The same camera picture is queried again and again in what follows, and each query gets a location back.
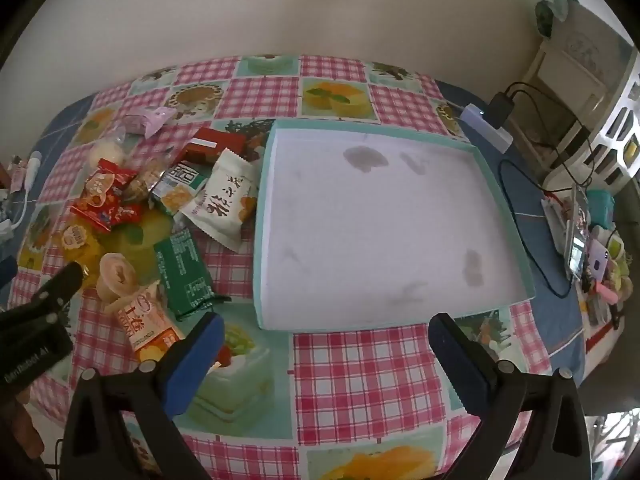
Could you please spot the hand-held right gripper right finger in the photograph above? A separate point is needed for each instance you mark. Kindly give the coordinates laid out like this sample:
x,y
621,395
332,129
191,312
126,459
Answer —
x,y
465,375

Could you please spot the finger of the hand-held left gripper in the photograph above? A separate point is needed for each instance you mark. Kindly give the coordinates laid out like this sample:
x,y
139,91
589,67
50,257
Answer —
x,y
62,287

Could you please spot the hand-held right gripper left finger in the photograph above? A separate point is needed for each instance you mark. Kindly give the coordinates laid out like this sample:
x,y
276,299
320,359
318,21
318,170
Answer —
x,y
192,370

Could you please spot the pale jelly cup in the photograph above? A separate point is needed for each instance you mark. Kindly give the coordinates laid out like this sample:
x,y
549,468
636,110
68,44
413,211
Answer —
x,y
116,275

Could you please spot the orange and white roll packet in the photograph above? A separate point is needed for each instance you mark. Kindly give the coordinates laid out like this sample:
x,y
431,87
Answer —
x,y
145,325

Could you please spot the yellow transparent cake packet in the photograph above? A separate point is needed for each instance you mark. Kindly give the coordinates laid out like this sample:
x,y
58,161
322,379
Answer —
x,y
145,240

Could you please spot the dark green biscuit packet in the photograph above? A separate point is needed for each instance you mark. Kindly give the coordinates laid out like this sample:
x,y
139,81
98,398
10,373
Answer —
x,y
182,270

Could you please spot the small red snack packet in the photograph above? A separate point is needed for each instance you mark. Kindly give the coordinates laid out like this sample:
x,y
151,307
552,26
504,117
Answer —
x,y
90,212
126,213
102,182

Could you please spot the clear bag of round biscuits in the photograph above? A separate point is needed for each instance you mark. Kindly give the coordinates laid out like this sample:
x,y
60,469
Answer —
x,y
140,182

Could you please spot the green and white cracker packet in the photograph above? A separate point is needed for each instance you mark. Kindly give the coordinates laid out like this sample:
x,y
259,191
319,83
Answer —
x,y
175,187

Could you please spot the white packet with orange print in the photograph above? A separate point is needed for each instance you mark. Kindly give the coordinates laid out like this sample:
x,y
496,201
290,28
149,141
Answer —
x,y
220,200

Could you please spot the teal shallow cardboard box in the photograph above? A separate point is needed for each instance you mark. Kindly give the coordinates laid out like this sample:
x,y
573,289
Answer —
x,y
375,220

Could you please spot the red wafer packet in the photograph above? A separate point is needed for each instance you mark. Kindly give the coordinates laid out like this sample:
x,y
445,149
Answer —
x,y
212,142

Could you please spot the person's left hand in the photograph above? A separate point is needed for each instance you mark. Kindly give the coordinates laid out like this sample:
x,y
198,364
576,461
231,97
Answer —
x,y
22,430

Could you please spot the white plug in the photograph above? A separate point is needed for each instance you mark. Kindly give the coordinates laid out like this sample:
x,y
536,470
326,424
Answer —
x,y
33,164

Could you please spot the purple phone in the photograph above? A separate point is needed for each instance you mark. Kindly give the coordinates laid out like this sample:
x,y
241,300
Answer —
x,y
598,260

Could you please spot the phone on stand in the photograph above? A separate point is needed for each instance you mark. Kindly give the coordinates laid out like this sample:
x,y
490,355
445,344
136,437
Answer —
x,y
579,230

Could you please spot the pink snack packet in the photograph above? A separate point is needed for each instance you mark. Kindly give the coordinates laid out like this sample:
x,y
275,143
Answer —
x,y
150,117

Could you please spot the teal plastic container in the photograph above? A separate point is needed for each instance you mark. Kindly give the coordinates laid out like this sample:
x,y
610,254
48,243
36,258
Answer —
x,y
600,207

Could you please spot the white power strip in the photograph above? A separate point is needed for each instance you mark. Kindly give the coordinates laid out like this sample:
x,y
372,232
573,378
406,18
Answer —
x,y
492,135

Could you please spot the white perforated plastic chair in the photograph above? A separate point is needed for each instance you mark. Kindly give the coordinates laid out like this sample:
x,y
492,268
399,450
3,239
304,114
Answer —
x,y
615,125

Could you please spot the green patterned cloth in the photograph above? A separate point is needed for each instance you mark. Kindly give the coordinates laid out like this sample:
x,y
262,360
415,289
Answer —
x,y
550,7

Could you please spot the white frame furniture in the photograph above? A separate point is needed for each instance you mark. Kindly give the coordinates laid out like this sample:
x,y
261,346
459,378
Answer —
x,y
575,50

